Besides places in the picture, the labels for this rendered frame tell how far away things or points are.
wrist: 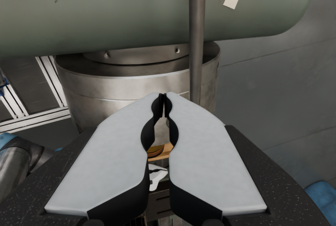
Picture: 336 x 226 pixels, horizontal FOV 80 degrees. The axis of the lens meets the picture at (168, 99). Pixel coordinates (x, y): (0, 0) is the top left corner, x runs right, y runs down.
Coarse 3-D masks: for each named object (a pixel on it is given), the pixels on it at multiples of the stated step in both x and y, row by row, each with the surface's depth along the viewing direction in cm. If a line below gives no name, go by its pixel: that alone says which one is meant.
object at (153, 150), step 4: (152, 148) 49; (156, 148) 49; (160, 148) 51; (148, 152) 50; (152, 152) 50; (156, 152) 51; (160, 152) 52; (148, 156) 51; (152, 156) 51; (156, 156) 52
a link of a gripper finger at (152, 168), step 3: (150, 165) 59; (153, 165) 59; (156, 165) 59; (150, 168) 58; (153, 168) 58; (156, 168) 58; (159, 168) 58; (162, 168) 58; (165, 168) 59; (150, 171) 58; (153, 171) 58; (156, 171) 58
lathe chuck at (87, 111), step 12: (204, 84) 33; (216, 84) 38; (72, 96) 32; (84, 96) 30; (204, 96) 34; (72, 108) 34; (84, 108) 31; (96, 108) 30; (108, 108) 30; (120, 108) 29; (204, 108) 35; (72, 120) 38; (84, 120) 33; (96, 120) 31; (156, 132) 32; (168, 132) 32; (156, 144) 33
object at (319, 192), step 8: (312, 184) 311; (320, 184) 308; (328, 184) 312; (312, 192) 304; (320, 192) 299; (328, 192) 296; (320, 200) 292; (328, 200) 288; (320, 208) 288; (328, 208) 282; (328, 216) 277
